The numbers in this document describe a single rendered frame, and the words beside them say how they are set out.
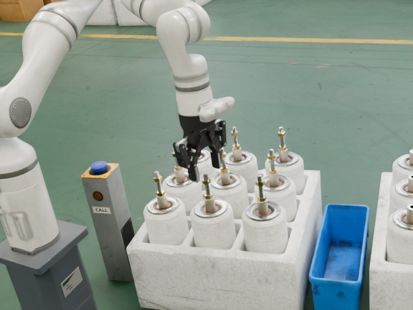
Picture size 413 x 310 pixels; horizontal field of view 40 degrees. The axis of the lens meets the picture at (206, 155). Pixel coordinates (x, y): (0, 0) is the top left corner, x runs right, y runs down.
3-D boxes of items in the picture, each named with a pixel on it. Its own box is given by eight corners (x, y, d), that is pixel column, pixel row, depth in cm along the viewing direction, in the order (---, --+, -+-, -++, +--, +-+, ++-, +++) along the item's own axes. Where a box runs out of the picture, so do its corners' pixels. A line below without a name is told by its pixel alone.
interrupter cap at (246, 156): (255, 162, 142) (255, 160, 142) (227, 168, 142) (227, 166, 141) (247, 150, 149) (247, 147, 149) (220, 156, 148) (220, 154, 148)
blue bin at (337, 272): (361, 326, 122) (361, 283, 117) (310, 320, 126) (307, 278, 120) (370, 243, 147) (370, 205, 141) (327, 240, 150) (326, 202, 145)
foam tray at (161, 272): (300, 328, 124) (294, 262, 116) (139, 307, 137) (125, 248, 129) (322, 226, 156) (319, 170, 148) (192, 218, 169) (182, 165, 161)
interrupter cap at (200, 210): (232, 202, 127) (232, 199, 127) (220, 221, 121) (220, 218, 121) (201, 199, 130) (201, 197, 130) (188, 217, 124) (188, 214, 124)
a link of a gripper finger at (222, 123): (222, 120, 120) (221, 147, 121) (228, 119, 121) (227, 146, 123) (212, 119, 121) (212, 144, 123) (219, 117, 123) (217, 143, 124)
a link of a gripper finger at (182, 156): (175, 139, 114) (184, 162, 118) (169, 145, 113) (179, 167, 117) (184, 143, 113) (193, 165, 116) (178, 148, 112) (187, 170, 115)
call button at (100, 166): (104, 176, 134) (101, 168, 133) (89, 175, 135) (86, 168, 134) (111, 168, 137) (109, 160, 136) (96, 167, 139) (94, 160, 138)
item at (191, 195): (213, 229, 150) (204, 170, 142) (203, 251, 142) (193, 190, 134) (180, 227, 153) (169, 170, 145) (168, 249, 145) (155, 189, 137)
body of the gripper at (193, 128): (196, 95, 120) (203, 135, 124) (168, 110, 114) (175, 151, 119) (222, 101, 115) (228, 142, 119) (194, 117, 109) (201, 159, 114)
